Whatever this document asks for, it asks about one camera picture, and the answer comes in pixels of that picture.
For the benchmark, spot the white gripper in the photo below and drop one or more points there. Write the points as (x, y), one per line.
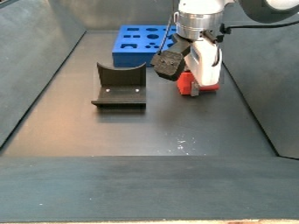
(203, 61)

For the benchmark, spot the red three prong object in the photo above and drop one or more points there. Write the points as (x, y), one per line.
(184, 82)

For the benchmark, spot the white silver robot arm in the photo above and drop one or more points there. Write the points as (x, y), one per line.
(198, 20)

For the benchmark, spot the black curved fixture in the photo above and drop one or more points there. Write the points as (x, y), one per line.
(122, 86)

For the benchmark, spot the blue foam shape board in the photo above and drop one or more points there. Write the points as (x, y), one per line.
(138, 42)

